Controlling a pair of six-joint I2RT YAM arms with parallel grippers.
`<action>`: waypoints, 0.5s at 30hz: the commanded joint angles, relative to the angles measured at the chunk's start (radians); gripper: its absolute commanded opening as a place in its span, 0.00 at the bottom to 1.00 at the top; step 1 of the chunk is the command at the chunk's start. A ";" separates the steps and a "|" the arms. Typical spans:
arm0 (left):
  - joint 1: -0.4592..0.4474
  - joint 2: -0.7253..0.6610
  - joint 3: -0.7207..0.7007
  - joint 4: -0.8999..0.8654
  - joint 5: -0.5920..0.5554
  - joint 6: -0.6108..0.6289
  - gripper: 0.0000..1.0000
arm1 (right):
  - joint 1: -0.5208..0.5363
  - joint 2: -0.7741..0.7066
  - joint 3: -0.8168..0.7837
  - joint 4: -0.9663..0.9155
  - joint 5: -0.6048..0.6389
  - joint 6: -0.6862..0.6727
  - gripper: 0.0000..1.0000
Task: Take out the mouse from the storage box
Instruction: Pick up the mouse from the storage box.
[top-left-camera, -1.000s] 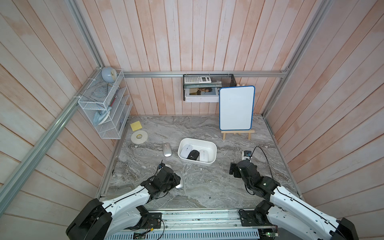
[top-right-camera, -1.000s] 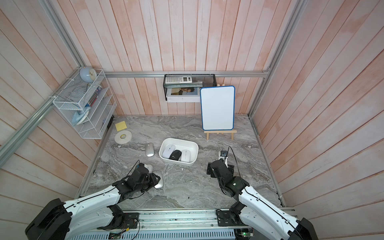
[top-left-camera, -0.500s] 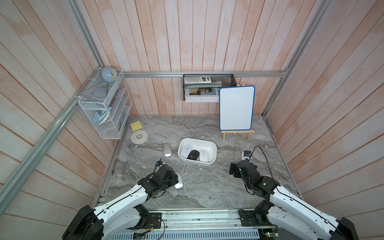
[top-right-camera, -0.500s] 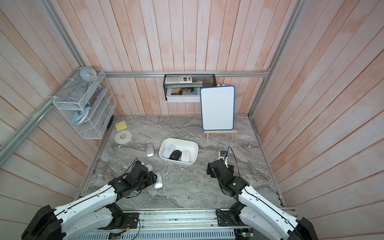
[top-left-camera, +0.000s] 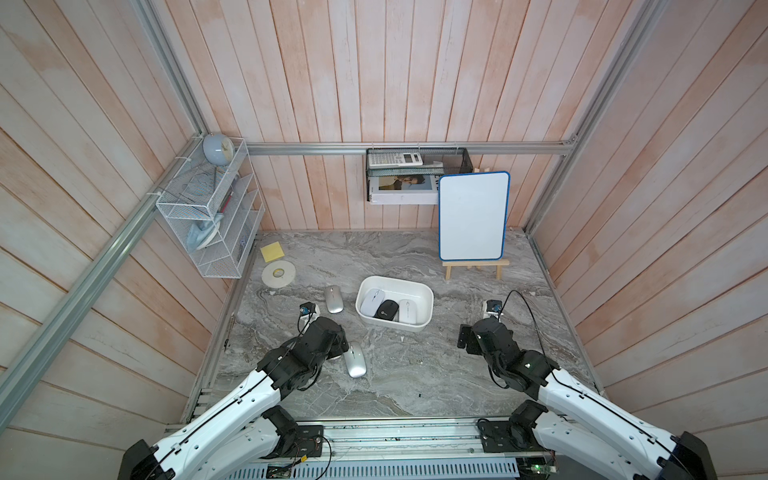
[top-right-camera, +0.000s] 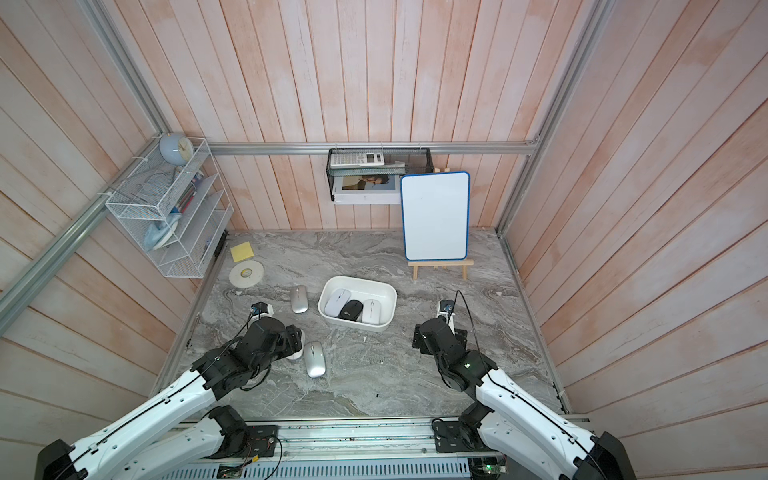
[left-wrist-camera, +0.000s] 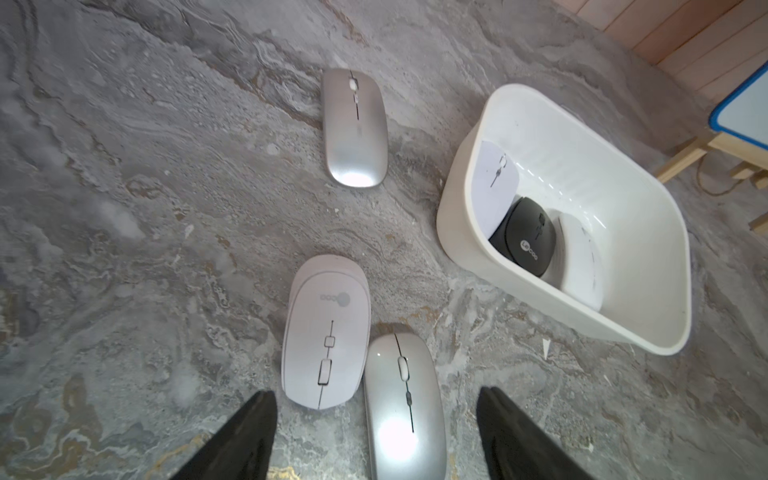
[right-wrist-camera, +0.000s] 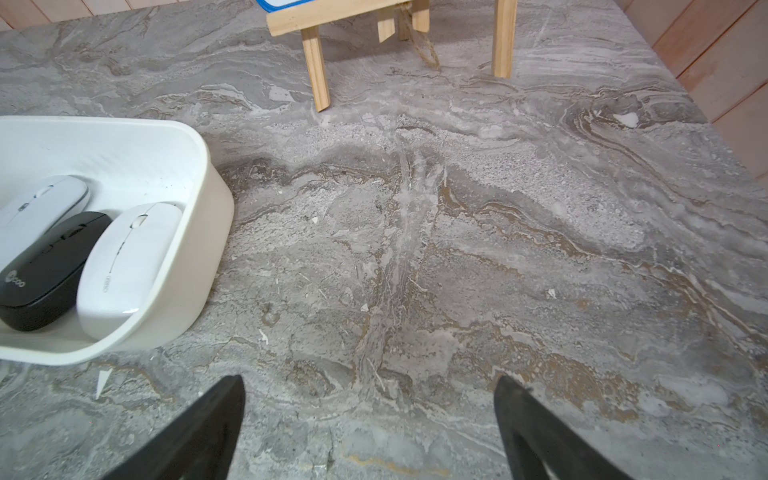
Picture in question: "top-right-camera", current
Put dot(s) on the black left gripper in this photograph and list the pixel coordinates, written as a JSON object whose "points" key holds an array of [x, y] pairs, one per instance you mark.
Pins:
{"points": [[290, 341]]}

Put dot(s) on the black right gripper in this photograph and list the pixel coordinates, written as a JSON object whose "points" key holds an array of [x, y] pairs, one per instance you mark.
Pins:
{"points": [[424, 347]]}

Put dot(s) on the silver computer mouse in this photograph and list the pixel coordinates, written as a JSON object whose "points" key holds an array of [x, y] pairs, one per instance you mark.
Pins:
{"points": [[314, 359], [298, 299]]}

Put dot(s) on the white mouse with wheel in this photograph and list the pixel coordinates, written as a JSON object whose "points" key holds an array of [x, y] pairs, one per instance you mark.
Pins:
{"points": [[372, 312]]}

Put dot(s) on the white computer mouse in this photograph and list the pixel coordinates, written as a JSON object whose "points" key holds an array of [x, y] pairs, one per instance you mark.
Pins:
{"points": [[336, 302]]}

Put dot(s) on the black computer mouse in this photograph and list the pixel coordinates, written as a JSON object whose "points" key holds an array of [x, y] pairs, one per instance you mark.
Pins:
{"points": [[351, 311]]}

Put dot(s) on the white plastic storage box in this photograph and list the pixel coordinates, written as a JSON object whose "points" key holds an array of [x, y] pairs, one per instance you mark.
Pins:
{"points": [[361, 290]]}

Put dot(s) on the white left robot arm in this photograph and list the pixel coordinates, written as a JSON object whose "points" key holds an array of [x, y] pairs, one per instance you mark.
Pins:
{"points": [[185, 421]]}

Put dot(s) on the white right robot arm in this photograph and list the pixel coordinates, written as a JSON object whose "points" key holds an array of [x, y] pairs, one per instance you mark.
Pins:
{"points": [[506, 419]]}

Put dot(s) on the white photo box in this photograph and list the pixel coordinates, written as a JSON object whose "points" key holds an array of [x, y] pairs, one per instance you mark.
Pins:
{"points": [[366, 190]]}

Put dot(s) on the white tape roll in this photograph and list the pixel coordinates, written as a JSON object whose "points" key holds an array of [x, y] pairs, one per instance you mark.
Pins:
{"points": [[246, 274]]}

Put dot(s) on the small wooden easel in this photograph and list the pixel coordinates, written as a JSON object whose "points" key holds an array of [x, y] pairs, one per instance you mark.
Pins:
{"points": [[463, 264]]}

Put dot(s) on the yellow sticky note pad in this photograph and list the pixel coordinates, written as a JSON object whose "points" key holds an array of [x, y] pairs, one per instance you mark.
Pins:
{"points": [[242, 252]]}

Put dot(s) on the light blue folded item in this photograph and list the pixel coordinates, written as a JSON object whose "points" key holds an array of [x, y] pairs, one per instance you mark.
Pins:
{"points": [[158, 233]]}

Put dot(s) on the blue framed whiteboard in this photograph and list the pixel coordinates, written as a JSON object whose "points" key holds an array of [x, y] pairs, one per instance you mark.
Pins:
{"points": [[435, 215]]}

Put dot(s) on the white calculator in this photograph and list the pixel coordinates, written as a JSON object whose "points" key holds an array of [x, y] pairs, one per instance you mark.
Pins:
{"points": [[354, 160]]}

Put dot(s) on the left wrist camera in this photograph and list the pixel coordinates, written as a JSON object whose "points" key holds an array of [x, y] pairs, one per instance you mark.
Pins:
{"points": [[261, 309]]}

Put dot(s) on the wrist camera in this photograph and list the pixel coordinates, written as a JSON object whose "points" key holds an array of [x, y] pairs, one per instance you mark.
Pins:
{"points": [[446, 313], [261, 309]]}

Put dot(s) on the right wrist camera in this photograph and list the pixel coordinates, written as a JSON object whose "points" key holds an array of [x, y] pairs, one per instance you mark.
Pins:
{"points": [[446, 313]]}

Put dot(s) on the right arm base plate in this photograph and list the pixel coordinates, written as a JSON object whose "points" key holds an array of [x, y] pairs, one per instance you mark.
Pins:
{"points": [[455, 436]]}

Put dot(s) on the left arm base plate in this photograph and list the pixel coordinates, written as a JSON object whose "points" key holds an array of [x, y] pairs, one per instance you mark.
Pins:
{"points": [[260, 440]]}

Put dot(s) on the white wire mesh shelf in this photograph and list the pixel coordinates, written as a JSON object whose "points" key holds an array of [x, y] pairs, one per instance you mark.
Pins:
{"points": [[154, 188]]}

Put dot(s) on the black wire basket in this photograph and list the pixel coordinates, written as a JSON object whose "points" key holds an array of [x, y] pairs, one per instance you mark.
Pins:
{"points": [[399, 161]]}

